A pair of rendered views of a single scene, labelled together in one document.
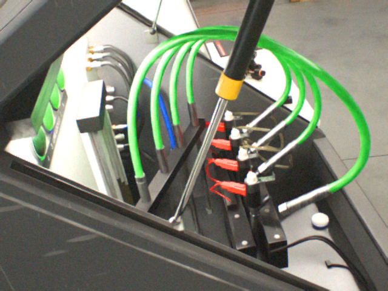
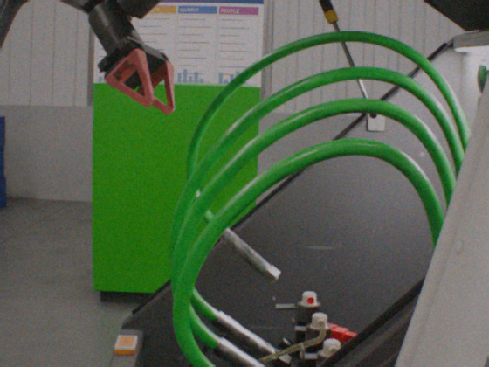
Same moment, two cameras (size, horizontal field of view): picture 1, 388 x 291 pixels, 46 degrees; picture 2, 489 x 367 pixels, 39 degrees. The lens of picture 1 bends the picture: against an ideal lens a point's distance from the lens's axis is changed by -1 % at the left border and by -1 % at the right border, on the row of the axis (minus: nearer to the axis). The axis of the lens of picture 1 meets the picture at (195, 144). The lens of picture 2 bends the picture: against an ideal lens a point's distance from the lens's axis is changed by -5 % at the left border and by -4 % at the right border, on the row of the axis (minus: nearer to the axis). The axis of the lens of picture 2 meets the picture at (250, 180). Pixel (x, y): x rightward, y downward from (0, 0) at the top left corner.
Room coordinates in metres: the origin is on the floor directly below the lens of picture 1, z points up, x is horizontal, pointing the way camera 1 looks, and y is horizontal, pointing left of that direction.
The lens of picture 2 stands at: (1.48, -0.20, 1.36)
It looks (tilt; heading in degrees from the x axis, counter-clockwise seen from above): 8 degrees down; 178
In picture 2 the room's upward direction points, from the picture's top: 2 degrees clockwise
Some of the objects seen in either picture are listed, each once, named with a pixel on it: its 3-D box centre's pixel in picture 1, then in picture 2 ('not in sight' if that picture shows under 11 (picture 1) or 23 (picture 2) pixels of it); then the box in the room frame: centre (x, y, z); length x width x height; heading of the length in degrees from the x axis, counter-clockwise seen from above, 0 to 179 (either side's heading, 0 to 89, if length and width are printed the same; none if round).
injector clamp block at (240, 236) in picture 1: (247, 214); not in sight; (0.79, -0.09, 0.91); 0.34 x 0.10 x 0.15; 1
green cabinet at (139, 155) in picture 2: not in sight; (175, 186); (-3.05, -0.48, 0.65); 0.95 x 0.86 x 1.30; 92
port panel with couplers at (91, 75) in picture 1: (105, 98); not in sight; (0.90, 0.18, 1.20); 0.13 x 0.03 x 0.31; 1
